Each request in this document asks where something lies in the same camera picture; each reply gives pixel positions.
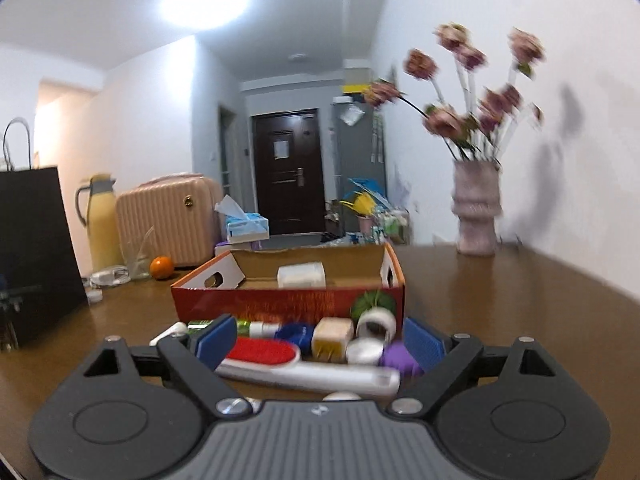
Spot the orange fruit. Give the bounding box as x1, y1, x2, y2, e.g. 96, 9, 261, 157
149, 256, 175, 281

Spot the pink ceramic vase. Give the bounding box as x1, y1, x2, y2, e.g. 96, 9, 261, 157
451, 160, 502, 257

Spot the purple ribbed lid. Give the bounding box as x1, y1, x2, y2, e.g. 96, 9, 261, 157
378, 341, 424, 377

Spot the yellow box on refrigerator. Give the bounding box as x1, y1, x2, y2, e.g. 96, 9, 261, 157
342, 84, 370, 96

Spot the yellow thermos jug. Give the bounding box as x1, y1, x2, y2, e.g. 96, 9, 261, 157
74, 174, 124, 272

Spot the black paper bag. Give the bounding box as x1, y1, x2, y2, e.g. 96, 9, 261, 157
1, 140, 88, 351

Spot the white charger with cable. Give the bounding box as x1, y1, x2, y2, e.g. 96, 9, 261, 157
82, 266, 130, 304

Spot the round white metal disc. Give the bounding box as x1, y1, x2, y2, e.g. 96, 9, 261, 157
323, 391, 361, 402

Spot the orange cardboard box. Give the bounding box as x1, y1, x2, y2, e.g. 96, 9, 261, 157
169, 242, 407, 328

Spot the red white lint brush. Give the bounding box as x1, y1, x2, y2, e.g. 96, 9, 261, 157
215, 337, 400, 396

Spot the clear plastic swab container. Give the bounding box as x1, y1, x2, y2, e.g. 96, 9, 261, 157
277, 261, 326, 289

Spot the small white tube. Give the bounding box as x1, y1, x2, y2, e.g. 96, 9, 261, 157
149, 322, 188, 347

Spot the white ribbed bottle cap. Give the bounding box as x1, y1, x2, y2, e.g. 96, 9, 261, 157
345, 337, 385, 366

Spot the clear glass cup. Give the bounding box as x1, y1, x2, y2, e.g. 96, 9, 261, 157
122, 226, 155, 281

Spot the dried pink rose bouquet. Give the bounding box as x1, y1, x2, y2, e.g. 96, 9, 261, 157
361, 23, 546, 166

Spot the cluttered storage cart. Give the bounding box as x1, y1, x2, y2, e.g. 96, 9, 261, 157
326, 178, 411, 245

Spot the pink ribbed suitcase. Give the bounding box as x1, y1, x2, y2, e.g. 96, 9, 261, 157
115, 174, 222, 266

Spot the grey refrigerator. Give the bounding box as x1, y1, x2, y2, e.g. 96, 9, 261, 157
332, 100, 386, 200

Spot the dark brown door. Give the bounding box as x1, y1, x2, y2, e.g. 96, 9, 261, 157
252, 108, 326, 235

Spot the blue ribbed lid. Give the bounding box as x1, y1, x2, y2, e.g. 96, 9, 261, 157
274, 323, 314, 356

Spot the blue tissue box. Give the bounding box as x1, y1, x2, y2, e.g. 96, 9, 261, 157
215, 195, 270, 244

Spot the beige cube plug adapter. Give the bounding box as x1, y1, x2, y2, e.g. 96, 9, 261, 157
311, 318, 355, 363

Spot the green spray bottle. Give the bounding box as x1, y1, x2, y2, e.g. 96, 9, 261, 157
186, 320, 282, 339

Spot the white tape roll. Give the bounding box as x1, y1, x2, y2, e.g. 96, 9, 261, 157
356, 307, 397, 344

